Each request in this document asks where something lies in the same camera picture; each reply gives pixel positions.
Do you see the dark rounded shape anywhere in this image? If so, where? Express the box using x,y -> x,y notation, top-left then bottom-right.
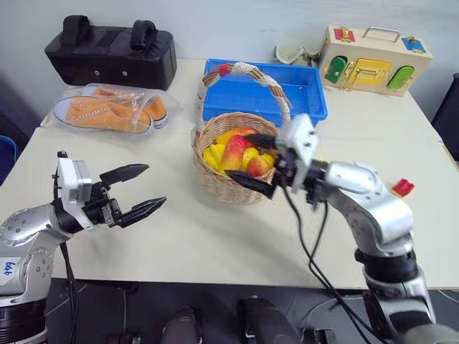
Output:
160,306 -> 206,344
237,295 -> 301,344

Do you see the pale green scalloped cloth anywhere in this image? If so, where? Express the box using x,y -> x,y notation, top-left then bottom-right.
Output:
273,44 -> 322,67

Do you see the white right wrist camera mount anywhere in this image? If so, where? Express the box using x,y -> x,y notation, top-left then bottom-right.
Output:
280,113 -> 321,188

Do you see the yellow pepper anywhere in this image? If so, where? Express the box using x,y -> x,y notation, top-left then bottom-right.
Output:
214,130 -> 238,145

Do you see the wooden latch lock box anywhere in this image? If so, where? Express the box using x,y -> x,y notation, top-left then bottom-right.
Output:
318,24 -> 434,98

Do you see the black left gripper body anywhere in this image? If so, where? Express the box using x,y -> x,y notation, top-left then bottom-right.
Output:
82,180 -> 123,229

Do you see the yellow lemon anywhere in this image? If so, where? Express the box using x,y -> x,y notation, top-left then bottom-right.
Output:
241,148 -> 260,169

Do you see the black fabric bag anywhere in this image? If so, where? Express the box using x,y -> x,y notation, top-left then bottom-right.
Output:
44,14 -> 178,92

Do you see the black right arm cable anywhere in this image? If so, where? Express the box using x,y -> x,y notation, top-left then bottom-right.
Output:
307,200 -> 392,344
283,185 -> 377,344

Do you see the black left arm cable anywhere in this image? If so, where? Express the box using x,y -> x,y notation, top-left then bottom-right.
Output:
59,242 -> 80,344

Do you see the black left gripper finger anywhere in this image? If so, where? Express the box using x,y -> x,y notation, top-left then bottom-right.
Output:
118,196 -> 168,229
99,163 -> 150,188

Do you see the red yellow apple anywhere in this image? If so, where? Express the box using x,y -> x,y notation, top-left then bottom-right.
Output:
246,156 -> 275,178

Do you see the blue plastic tray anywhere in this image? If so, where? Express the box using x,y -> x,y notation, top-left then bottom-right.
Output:
202,58 -> 329,127

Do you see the orange canvas sneaker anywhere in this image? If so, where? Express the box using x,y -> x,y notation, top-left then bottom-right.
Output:
92,87 -> 170,129
52,95 -> 154,134

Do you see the wicker basket with handle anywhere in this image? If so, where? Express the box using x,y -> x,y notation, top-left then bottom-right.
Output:
191,61 -> 293,207

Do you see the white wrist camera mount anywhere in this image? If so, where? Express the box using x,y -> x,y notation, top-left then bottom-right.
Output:
280,113 -> 321,188
52,150 -> 95,216

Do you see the red yellow mango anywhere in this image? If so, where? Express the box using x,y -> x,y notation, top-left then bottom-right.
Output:
219,135 -> 249,171

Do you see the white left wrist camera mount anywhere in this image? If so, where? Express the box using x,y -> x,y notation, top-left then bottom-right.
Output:
52,150 -> 95,216

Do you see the blue chair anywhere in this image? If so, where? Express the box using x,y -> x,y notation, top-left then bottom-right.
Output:
0,135 -> 19,186

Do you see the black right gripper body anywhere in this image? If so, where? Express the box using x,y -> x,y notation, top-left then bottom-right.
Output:
273,140 -> 301,188

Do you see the red and yellow toy block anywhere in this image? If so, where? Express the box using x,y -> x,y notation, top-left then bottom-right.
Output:
391,178 -> 415,199

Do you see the orange red peach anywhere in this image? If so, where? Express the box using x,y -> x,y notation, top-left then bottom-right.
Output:
229,126 -> 260,140

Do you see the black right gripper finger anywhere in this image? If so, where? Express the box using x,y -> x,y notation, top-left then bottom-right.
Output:
245,133 -> 285,151
224,170 -> 278,200

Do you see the yellow banana bunch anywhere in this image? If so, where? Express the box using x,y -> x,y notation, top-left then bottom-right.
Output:
202,143 -> 227,175

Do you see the clear plastic shoe bag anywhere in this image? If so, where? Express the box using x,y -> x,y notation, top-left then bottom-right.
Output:
39,82 -> 183,136

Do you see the black chair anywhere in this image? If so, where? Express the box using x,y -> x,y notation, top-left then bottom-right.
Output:
431,72 -> 459,163

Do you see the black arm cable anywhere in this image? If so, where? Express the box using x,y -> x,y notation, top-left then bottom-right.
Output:
283,185 -> 377,344
307,200 -> 392,344
59,242 -> 80,344

